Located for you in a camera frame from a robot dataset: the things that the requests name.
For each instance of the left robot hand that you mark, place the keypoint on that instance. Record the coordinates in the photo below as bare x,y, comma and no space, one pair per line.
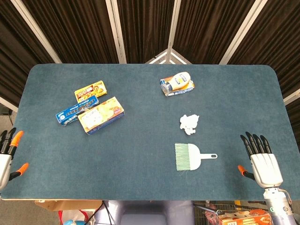
4,164

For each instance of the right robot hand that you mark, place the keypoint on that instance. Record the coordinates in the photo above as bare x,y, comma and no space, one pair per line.
266,166

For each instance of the green hand broom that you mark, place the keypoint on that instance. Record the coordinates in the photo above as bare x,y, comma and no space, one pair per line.
194,157

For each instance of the crumpled white paper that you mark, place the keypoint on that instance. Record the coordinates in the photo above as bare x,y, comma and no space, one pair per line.
188,123

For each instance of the orange cardboard box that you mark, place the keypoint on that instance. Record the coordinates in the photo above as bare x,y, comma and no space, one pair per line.
246,218

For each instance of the red snack packet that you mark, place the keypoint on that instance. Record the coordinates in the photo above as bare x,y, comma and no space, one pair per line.
211,213

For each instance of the brown cardboard box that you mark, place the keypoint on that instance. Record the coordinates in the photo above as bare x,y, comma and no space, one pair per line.
65,205

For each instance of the blue Oreo cookie box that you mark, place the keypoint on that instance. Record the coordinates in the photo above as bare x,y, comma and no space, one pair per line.
70,113

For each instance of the red white bag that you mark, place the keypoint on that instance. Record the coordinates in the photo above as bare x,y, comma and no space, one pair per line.
70,215

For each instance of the small blue toy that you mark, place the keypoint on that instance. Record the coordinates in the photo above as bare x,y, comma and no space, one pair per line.
71,222

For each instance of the large yellow blue cracker box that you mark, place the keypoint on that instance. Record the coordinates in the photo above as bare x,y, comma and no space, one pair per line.
100,117

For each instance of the yellow curry box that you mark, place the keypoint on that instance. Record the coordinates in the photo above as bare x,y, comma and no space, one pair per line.
93,90

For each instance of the mayonnaise squeeze bottle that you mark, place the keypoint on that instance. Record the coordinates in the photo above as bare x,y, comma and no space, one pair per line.
178,80

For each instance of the blue felt table mat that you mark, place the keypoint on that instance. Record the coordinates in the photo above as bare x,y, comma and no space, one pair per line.
140,140

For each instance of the grey robot torso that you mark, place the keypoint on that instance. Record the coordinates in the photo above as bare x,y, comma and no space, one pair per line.
145,211

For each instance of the brown folding screen white frame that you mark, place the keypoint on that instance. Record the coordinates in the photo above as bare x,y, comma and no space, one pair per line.
82,28

